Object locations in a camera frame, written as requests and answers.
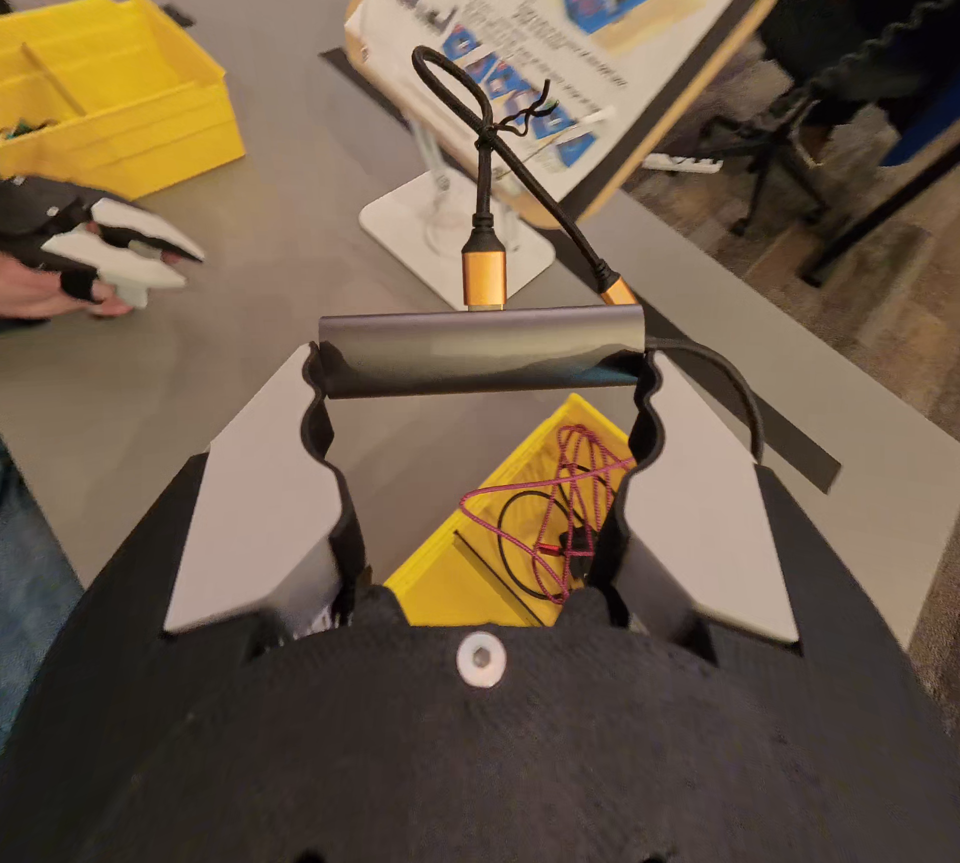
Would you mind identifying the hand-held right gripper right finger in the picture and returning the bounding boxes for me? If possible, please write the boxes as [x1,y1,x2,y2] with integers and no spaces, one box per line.
[587,350,798,647]

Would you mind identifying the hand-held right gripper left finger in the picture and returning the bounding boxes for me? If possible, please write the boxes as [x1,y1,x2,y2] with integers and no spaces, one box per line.
[163,344,370,643]

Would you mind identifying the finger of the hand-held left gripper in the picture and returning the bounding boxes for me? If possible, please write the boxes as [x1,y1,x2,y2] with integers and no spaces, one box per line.
[41,230,187,310]
[88,197,206,266]

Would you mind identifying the yellow plastic bin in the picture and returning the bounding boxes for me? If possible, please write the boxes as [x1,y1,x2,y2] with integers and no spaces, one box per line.
[0,0,247,202]
[384,394,639,628]

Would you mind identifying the pink braided usb cable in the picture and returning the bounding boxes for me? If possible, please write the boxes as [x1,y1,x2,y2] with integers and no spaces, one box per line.
[459,424,635,605]

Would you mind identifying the grey usb hub with cable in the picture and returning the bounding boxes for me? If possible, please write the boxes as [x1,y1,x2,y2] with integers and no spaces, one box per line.
[318,304,765,463]

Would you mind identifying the orange plug usb cable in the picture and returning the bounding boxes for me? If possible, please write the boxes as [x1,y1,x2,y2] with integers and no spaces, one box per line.
[411,45,639,313]

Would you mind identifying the person's left hand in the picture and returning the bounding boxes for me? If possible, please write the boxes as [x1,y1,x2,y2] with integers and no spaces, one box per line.
[0,251,135,321]

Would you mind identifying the person's jeans legs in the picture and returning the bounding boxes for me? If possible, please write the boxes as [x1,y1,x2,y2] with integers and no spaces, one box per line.
[0,439,84,752]

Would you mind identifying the white document stand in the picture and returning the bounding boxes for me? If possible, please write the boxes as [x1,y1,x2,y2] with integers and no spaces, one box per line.
[345,0,819,313]

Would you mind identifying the black tripod leg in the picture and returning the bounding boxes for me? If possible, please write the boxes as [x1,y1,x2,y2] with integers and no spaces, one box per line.
[798,165,960,287]

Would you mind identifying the blue jacket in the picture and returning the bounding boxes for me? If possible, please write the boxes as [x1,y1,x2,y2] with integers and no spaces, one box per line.
[855,0,960,167]

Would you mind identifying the black office chair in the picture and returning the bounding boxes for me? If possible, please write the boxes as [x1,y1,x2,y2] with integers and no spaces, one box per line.
[705,0,924,236]

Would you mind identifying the black coiled cable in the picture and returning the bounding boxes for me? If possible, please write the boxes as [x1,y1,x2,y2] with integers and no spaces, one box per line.
[810,0,960,101]

